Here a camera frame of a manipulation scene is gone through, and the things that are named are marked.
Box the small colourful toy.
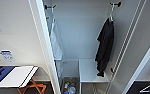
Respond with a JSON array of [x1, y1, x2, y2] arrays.
[[63, 82, 71, 90]]

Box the orange folding stand frame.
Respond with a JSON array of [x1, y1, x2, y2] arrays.
[[17, 79, 48, 94]]

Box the small black door hook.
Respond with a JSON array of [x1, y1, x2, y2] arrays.
[[109, 67, 115, 73]]

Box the pale forked hanger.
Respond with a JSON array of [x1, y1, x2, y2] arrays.
[[90, 84, 99, 94]]

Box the white hanging garment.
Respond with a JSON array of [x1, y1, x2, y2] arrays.
[[48, 16, 65, 78]]

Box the blue and white wall sign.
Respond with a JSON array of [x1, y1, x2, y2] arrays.
[[0, 49, 16, 63]]

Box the black hanging garment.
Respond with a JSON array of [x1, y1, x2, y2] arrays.
[[94, 17, 116, 78]]

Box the woven storage basket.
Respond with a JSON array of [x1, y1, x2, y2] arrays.
[[60, 76, 80, 94]]

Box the white inner wardrobe shelf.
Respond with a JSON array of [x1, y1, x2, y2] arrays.
[[78, 58, 111, 84]]

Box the white clothes hanger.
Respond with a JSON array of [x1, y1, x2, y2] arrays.
[[107, 6, 116, 23], [50, 8, 58, 22]]

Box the white wardrobe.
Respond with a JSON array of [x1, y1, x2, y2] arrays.
[[35, 0, 142, 94]]

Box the black rail bracket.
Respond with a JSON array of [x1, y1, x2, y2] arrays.
[[43, 3, 58, 11], [109, 1, 123, 9]]

